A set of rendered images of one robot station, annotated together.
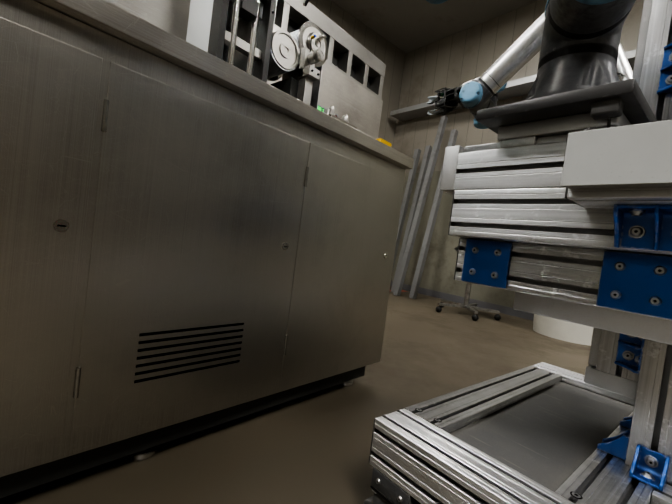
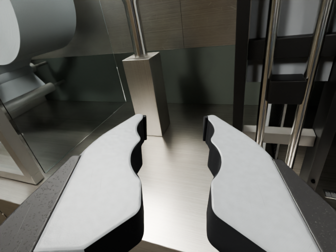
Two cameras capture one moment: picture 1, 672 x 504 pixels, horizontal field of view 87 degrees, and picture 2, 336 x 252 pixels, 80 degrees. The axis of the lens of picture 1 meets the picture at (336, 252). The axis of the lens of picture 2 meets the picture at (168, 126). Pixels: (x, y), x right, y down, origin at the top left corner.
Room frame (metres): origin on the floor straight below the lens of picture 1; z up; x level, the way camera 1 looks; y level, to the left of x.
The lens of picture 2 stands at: (0.70, 0.10, 1.29)
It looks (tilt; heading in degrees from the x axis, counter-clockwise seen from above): 31 degrees down; 73
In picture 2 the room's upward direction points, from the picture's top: 9 degrees counter-clockwise
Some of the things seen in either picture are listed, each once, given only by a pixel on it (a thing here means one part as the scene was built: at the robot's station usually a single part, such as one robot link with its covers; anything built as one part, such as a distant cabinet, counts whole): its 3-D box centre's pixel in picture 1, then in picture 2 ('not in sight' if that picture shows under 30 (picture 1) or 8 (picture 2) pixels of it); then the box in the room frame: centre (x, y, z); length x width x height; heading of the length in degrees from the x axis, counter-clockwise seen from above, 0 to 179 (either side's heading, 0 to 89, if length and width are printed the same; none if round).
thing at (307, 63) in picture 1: (306, 94); not in sight; (1.27, 0.17, 1.05); 0.06 x 0.05 x 0.31; 49
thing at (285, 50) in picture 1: (263, 58); not in sight; (1.32, 0.35, 1.17); 0.26 x 0.12 x 0.12; 49
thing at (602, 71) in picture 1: (571, 90); not in sight; (0.63, -0.37, 0.87); 0.15 x 0.15 x 0.10
